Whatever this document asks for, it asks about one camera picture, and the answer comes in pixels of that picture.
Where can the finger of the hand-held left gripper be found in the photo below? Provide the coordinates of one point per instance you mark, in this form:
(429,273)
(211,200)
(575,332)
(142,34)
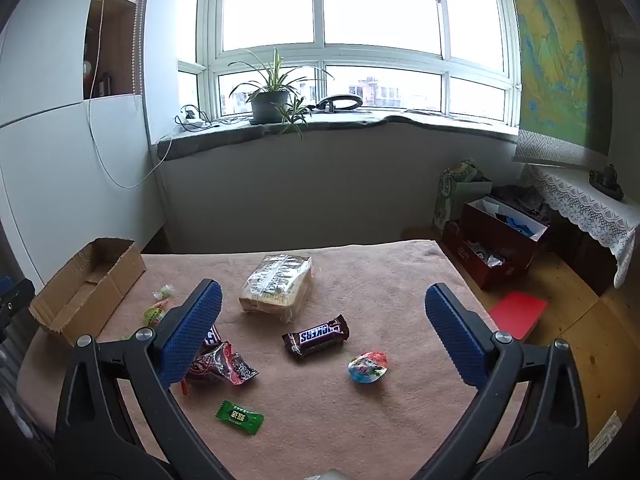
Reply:
(17,297)

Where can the dark teapot figurine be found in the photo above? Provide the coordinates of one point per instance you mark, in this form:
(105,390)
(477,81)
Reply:
(607,182)

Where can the brown chocolate bar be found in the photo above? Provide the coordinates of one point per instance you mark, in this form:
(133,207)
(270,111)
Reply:
(315,335)

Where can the white framed window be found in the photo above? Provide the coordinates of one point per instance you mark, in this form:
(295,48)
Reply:
(319,10)

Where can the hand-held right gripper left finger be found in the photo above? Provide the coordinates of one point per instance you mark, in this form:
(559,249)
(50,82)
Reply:
(195,335)

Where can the blue jelly cup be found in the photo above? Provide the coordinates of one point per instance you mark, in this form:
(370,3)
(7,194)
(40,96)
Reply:
(369,366)

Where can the green gift bag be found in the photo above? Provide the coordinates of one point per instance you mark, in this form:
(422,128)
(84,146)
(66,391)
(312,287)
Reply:
(450,195)

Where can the bagged sliced bread loaf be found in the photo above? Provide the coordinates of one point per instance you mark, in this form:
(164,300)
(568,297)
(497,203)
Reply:
(275,285)

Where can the white paper label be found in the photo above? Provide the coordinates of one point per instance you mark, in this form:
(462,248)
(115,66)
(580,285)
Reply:
(602,435)

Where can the potted spider plant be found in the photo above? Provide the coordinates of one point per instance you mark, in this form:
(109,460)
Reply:
(270,105)

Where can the dark red snack packet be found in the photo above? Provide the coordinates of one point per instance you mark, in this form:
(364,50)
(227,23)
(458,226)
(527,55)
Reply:
(225,365)

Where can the white cabinet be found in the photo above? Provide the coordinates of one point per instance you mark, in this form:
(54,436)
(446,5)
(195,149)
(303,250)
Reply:
(50,160)

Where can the white-label chocolate bar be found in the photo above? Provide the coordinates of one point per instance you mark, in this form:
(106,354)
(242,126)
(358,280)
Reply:
(214,335)

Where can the small pale green candy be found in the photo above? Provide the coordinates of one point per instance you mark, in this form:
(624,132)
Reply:
(165,291)

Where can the white lace cloth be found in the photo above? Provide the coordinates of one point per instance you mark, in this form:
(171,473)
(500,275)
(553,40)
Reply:
(590,205)

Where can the wooden wall shelf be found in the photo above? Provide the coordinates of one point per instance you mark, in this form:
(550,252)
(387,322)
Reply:
(112,60)

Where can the cardboard box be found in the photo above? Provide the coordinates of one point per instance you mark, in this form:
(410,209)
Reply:
(110,280)

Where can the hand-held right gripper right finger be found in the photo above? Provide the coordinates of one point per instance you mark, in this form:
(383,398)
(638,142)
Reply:
(455,335)

